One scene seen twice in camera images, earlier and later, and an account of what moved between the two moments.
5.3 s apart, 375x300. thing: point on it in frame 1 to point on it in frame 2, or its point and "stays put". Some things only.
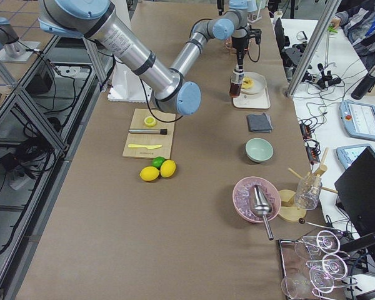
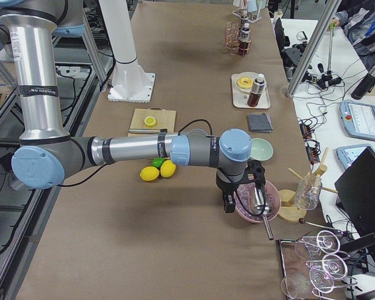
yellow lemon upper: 167,168 stays put
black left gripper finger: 240,62 to 229,200
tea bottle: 236,84 to 257,89
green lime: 157,161 stays put
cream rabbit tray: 260,100 stays put
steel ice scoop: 262,207 stays put
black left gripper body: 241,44 to 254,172
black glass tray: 314,268 stays put
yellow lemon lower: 149,173 stays put
